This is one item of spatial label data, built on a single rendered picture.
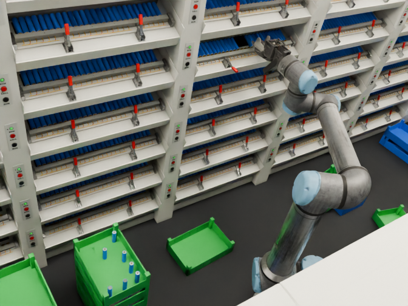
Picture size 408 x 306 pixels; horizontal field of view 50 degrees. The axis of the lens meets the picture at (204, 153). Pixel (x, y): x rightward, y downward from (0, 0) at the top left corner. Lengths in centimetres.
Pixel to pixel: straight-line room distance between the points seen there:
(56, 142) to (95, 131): 16
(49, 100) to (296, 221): 98
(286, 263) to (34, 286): 99
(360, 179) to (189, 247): 116
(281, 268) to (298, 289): 154
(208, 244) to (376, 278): 215
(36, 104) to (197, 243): 119
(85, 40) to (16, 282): 97
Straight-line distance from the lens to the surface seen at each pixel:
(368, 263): 31
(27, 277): 194
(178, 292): 226
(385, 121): 355
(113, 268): 193
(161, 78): 182
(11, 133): 168
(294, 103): 191
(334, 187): 146
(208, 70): 193
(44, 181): 193
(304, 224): 157
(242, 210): 263
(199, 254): 238
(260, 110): 242
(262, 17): 199
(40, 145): 180
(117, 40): 164
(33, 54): 156
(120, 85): 176
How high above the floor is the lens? 195
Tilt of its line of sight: 42 degrees down
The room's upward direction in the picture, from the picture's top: 12 degrees clockwise
